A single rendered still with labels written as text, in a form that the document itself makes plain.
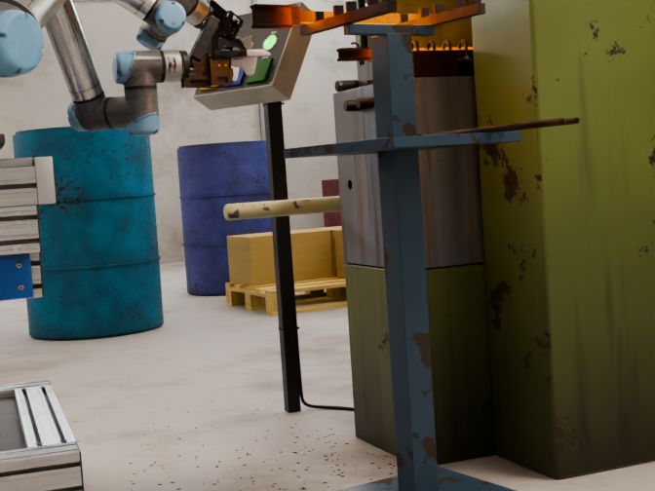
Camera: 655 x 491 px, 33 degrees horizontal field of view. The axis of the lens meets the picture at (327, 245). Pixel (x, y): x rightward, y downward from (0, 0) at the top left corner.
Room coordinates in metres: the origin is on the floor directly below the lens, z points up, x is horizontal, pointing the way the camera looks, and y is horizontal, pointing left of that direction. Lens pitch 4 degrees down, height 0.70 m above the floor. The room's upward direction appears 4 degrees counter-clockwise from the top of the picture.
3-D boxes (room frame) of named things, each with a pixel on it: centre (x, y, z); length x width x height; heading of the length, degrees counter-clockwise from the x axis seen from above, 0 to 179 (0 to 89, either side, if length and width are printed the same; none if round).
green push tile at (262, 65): (3.12, 0.16, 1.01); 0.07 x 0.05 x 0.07; 47
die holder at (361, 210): (2.82, -0.37, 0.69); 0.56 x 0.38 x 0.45; 112
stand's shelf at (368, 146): (2.22, -0.15, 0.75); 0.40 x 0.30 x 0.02; 32
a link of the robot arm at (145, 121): (2.55, 0.42, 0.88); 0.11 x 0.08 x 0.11; 69
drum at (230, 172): (7.06, 0.60, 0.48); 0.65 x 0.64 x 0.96; 108
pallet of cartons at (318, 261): (6.14, -0.03, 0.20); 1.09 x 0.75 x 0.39; 116
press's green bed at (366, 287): (2.82, -0.37, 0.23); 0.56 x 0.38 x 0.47; 112
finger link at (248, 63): (2.58, 0.15, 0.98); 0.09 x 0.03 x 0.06; 76
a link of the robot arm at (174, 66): (2.57, 0.33, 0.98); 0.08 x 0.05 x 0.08; 22
